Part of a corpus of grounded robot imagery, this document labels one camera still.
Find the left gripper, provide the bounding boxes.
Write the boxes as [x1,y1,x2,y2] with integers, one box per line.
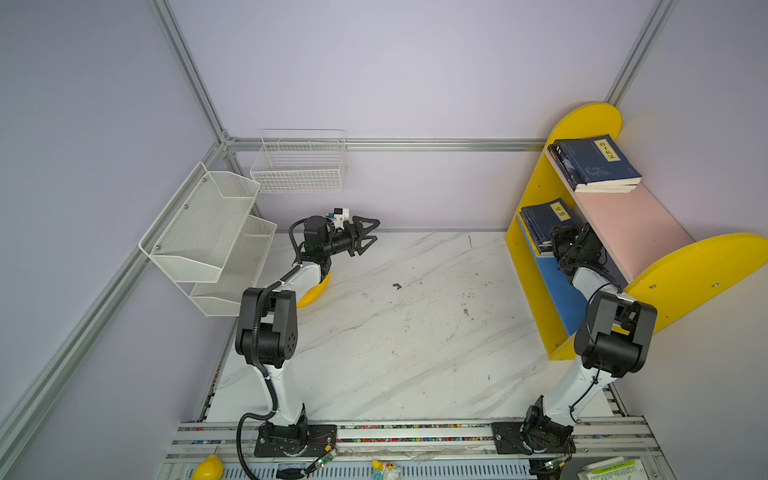
[323,215,379,257]

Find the blue book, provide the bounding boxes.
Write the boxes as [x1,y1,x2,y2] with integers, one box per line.
[551,135,642,185]
[520,199,583,257]

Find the black book with barcode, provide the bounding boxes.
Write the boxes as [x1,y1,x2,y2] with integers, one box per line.
[547,145,637,194]

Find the blue book front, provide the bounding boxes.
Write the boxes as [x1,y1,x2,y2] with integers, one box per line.
[551,135,642,185]

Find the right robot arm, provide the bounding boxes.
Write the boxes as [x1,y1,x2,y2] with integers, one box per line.
[492,224,657,455]

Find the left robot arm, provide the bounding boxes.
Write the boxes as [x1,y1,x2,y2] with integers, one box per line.
[234,208,380,460]

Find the yellow pink blue bookshelf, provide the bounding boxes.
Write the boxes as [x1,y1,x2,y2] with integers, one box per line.
[505,101,768,362]

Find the yellow banana bunch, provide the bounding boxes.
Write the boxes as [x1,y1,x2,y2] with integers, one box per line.
[297,272,332,309]

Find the white mesh two-tier shelf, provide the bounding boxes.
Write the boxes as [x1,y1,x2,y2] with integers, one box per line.
[138,163,277,317]

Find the green white box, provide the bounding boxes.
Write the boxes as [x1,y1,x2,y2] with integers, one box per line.
[577,456,649,480]

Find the small yellow duck toy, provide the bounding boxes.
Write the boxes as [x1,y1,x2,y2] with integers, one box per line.
[371,460,402,480]

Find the yellow lemon toy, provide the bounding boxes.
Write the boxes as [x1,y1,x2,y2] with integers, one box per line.
[191,454,224,480]

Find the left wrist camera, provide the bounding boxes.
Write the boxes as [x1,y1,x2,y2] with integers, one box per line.
[329,208,351,230]

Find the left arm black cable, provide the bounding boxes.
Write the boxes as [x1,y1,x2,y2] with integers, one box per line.
[288,217,313,265]

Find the white wire basket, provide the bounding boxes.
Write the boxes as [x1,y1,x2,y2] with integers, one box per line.
[250,129,348,194]

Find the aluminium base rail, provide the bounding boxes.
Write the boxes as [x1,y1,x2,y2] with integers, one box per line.
[158,387,675,479]

